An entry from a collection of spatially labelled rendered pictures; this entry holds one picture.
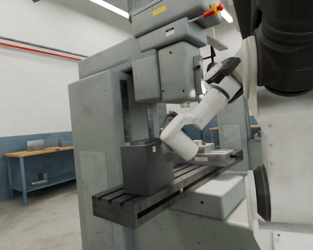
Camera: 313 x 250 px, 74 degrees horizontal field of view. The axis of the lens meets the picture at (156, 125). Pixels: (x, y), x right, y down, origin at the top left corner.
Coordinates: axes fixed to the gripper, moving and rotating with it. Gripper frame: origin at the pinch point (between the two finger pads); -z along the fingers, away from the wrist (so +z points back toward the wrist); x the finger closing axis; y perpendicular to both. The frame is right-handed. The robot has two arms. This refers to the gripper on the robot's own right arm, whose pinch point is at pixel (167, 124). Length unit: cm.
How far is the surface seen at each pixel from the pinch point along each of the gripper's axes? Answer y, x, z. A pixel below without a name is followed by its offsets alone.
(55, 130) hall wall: 142, -178, -397
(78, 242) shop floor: 15, -174, -103
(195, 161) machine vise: -30.1, -20.2, -23.9
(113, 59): 36, 18, -63
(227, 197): -39.6, -22.5, 4.5
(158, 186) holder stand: -2.6, -22.2, 14.5
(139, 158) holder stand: 8.6, -13.3, 14.9
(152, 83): 8.9, 12.8, -35.1
